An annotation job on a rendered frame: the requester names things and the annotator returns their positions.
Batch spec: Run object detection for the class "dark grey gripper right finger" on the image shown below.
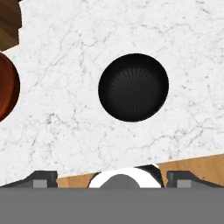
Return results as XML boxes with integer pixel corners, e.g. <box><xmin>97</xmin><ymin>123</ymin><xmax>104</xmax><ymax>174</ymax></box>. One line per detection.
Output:
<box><xmin>165</xmin><ymin>170</ymin><xmax>224</xmax><ymax>189</ymax></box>

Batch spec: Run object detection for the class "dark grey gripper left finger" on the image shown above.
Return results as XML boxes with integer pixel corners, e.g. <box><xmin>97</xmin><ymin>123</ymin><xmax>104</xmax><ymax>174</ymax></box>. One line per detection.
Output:
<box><xmin>2</xmin><ymin>170</ymin><xmax>59</xmax><ymax>189</ymax></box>

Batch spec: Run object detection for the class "reddish brown bowl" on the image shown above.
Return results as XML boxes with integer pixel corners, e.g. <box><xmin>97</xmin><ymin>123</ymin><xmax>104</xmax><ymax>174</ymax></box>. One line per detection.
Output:
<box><xmin>0</xmin><ymin>51</ymin><xmax>21</xmax><ymax>123</ymax></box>

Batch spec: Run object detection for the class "black bowl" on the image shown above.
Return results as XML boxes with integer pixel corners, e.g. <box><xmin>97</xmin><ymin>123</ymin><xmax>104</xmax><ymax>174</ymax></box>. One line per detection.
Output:
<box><xmin>97</xmin><ymin>52</ymin><xmax>170</xmax><ymax>123</ymax></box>

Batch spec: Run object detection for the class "white and black round object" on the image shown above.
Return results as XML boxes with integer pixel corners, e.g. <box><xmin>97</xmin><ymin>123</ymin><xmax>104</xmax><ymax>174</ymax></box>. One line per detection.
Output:
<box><xmin>87</xmin><ymin>164</ymin><xmax>165</xmax><ymax>189</ymax></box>

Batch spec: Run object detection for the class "brown wooden block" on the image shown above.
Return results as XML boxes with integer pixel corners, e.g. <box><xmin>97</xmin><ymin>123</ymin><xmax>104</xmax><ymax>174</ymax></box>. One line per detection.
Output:
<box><xmin>0</xmin><ymin>0</ymin><xmax>23</xmax><ymax>53</ymax></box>

